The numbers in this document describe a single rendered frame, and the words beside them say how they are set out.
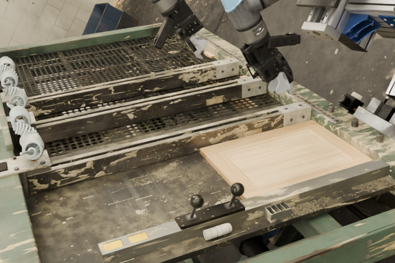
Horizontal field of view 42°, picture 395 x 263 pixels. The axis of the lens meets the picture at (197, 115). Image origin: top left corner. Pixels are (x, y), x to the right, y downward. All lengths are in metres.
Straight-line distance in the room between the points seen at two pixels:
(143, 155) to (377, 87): 1.73
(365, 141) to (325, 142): 0.14
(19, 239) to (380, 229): 0.94
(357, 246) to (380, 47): 1.97
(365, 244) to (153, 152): 0.76
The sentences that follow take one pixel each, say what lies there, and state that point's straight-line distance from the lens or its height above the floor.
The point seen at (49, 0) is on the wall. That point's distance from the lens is 6.88.
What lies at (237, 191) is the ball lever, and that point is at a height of 1.44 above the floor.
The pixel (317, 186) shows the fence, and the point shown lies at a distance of 1.62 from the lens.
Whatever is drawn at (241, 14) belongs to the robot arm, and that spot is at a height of 1.63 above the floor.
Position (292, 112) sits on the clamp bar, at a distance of 2.00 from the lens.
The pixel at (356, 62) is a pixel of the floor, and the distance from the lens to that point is 3.31.
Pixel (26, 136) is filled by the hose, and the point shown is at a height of 1.86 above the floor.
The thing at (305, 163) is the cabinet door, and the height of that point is 1.06.
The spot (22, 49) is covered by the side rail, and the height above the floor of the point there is 1.66.
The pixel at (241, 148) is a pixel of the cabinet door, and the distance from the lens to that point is 1.85.
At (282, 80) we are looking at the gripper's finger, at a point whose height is 1.41.
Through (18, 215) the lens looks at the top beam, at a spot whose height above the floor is 1.85.
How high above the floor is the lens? 2.33
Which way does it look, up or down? 33 degrees down
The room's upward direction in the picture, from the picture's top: 65 degrees counter-clockwise
